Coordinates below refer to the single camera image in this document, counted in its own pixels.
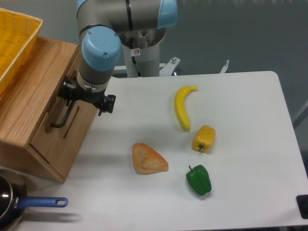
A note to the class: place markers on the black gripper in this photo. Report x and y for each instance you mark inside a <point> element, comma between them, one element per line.
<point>70,92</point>

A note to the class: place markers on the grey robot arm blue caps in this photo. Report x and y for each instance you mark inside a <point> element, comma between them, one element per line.
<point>109,28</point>

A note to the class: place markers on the wooden drawer cabinet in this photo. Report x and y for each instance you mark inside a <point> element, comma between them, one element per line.
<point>25,103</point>

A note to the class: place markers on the triangular bread pastry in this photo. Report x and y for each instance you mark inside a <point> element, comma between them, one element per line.
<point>147,161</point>

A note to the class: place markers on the yellow banana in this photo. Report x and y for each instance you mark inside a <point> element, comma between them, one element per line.
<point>179,106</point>

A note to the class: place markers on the yellow plastic basket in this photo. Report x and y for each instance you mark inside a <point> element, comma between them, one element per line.
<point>18,35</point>

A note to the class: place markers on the yellow bell pepper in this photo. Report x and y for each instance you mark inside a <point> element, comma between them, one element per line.
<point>204,139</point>

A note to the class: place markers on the green bell pepper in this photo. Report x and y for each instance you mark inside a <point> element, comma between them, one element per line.
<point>199,180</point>

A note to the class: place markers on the blue handled frying pan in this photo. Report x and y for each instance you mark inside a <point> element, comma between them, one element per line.
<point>14,199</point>

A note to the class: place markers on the white metal table bracket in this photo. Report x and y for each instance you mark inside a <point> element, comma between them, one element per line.
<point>225,67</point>

